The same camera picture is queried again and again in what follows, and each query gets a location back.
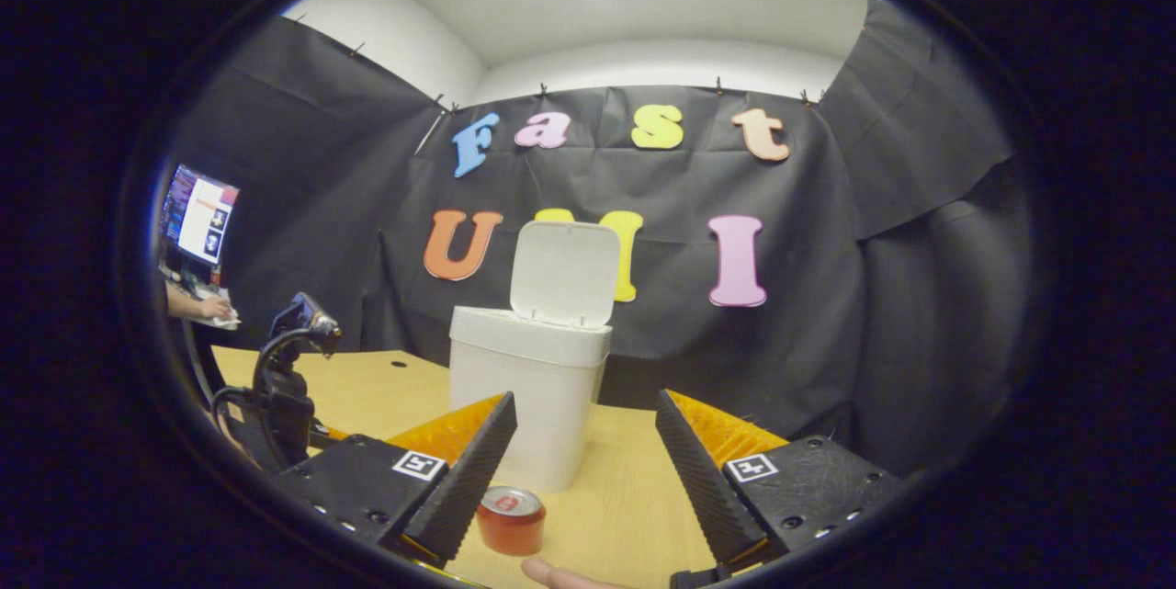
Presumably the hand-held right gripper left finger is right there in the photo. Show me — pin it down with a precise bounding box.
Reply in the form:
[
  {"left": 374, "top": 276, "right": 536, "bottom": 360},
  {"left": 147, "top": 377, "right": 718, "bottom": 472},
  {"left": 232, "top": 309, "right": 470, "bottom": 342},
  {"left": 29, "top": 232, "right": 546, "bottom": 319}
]
[{"left": 266, "top": 390, "right": 518, "bottom": 570}]

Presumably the black backdrop cloth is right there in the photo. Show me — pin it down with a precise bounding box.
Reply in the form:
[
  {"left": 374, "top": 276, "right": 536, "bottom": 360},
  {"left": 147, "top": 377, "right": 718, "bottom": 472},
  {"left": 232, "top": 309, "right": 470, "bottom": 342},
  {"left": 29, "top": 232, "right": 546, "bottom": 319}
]
[{"left": 161, "top": 0, "right": 1035, "bottom": 480}]

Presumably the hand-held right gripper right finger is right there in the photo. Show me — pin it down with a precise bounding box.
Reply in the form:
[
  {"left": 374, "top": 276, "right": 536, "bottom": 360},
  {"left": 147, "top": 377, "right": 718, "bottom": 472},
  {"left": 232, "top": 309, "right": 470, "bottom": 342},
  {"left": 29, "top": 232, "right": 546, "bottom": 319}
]
[{"left": 657, "top": 389, "right": 910, "bottom": 572}]

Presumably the wooden desktop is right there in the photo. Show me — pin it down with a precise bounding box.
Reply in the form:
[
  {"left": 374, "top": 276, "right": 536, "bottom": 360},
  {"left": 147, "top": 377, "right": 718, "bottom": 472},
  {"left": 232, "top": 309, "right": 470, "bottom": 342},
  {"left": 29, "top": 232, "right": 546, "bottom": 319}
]
[{"left": 211, "top": 345, "right": 809, "bottom": 589}]

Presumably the white desktop garbage bin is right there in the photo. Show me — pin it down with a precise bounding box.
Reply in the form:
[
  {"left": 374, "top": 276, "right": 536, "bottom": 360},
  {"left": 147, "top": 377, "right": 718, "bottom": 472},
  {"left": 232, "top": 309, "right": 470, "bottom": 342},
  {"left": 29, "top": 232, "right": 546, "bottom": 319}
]
[{"left": 448, "top": 220, "right": 621, "bottom": 494}]

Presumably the red pop can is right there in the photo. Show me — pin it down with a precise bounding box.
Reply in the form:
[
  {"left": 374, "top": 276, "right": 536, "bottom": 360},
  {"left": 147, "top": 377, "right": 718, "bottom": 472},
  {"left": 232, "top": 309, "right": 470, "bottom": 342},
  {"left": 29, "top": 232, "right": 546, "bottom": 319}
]
[{"left": 475, "top": 486, "right": 548, "bottom": 557}]

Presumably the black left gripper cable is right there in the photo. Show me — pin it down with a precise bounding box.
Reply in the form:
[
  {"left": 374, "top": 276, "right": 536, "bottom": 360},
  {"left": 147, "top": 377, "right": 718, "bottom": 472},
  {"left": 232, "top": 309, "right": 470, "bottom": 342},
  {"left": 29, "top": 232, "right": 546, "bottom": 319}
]
[{"left": 209, "top": 327, "right": 321, "bottom": 470}]

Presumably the computer monitor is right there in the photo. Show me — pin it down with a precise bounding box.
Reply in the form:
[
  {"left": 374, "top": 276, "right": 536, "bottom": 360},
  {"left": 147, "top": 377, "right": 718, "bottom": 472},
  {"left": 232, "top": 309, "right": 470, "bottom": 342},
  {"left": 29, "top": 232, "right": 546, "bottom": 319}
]
[{"left": 161, "top": 164, "right": 241, "bottom": 268}]

